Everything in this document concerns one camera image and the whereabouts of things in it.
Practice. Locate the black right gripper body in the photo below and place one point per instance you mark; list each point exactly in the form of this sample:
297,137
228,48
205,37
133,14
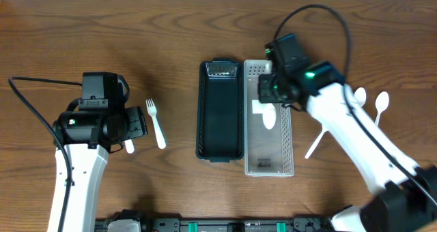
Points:
268,89

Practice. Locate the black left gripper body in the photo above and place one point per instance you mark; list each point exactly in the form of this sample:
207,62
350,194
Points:
137,121

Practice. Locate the white plastic spoon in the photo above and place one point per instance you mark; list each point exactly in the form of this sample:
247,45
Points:
316,142
269,116
360,96
381,104

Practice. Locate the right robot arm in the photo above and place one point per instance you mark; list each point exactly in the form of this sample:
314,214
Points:
404,194

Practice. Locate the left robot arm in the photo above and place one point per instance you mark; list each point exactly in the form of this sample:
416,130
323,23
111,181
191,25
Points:
87,138

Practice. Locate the clear white plastic basket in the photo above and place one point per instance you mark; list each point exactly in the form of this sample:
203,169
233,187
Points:
266,152

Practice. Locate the dark green plastic basket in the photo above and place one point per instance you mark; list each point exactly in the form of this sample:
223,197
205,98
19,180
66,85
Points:
220,119

